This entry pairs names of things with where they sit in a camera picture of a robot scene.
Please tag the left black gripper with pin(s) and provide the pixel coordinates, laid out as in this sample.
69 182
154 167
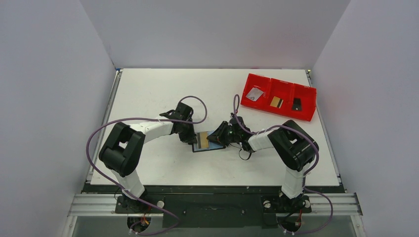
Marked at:
191 138

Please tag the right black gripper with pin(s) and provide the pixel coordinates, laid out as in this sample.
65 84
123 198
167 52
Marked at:
221 131

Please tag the gold striped credit card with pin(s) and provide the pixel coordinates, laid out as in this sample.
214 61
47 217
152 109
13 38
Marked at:
203 142

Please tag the black leather card holder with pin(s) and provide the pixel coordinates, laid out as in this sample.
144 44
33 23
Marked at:
212 146

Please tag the black credit card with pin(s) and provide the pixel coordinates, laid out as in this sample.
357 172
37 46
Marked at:
297 105

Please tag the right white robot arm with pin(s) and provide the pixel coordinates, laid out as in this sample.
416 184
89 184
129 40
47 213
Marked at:
297 150

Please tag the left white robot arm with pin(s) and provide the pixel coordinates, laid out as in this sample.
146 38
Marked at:
122 149

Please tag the red plastic divided tray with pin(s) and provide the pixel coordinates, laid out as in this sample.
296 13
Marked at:
285 90

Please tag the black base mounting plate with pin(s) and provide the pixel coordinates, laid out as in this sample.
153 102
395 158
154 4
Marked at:
215 207

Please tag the aluminium rail frame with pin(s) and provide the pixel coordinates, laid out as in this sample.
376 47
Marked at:
93 205

